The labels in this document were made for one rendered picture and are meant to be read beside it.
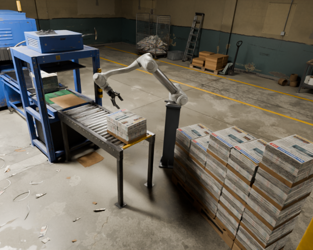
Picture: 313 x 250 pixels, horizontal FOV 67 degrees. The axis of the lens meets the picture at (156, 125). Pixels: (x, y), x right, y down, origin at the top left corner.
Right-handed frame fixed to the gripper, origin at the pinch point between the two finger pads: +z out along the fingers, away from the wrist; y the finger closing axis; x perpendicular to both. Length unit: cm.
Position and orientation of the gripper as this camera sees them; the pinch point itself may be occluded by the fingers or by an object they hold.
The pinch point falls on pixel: (119, 103)
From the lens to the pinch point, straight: 271.8
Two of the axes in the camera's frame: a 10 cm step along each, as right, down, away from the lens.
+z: 6.3, 7.2, -3.1
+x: -6.8, 3.1, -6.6
